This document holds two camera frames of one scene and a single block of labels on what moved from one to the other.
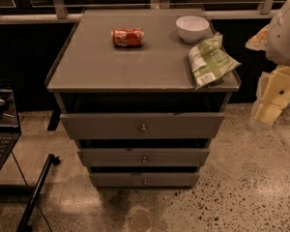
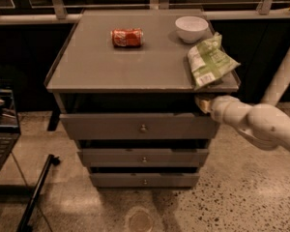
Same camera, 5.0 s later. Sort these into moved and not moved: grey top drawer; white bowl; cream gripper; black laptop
Moved: cream gripper
Not moved: grey top drawer; white bowl; black laptop
